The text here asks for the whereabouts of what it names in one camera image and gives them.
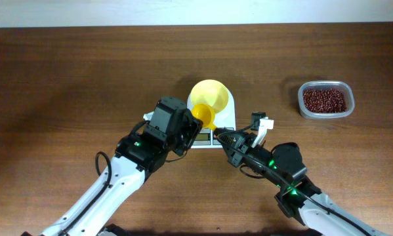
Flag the clear plastic container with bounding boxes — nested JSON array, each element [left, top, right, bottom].
[[298, 81, 355, 119]]

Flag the red beans in container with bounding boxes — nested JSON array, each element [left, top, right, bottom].
[[302, 88, 347, 113]]

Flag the pale yellow bowl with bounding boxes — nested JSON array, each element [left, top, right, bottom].
[[190, 79, 229, 113]]

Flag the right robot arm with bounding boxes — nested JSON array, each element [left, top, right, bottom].
[[214, 128, 385, 236]]

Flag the white digital kitchen scale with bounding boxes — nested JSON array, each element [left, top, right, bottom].
[[192, 90, 236, 149]]

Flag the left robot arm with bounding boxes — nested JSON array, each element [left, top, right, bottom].
[[42, 96, 203, 236]]

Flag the right black cable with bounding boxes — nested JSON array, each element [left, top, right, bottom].
[[215, 123, 374, 236]]

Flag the yellow measuring scoop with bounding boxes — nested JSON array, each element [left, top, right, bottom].
[[192, 104, 217, 131]]

